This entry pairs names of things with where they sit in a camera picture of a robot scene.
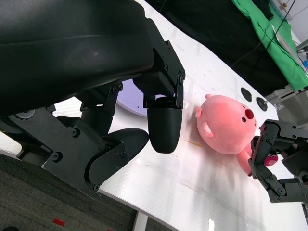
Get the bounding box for lavender plastic plate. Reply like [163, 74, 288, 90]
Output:
[115, 80, 185, 118]

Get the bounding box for aluminium frame profile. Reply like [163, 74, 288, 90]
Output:
[264, 84, 308, 103]

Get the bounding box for thin black cable over cloth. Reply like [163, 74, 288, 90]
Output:
[231, 14, 289, 68]

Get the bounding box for green cloth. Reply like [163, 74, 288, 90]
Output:
[231, 0, 308, 92]

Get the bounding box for pink plush doll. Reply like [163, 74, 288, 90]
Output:
[194, 94, 280, 178]

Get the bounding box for black backdrop cloth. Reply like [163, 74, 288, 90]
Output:
[144, 0, 295, 97]

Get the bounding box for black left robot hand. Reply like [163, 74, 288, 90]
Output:
[0, 0, 186, 200]

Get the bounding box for white table leg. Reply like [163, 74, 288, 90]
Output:
[132, 211, 149, 231]

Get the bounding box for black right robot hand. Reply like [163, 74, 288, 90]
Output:
[247, 119, 308, 204]

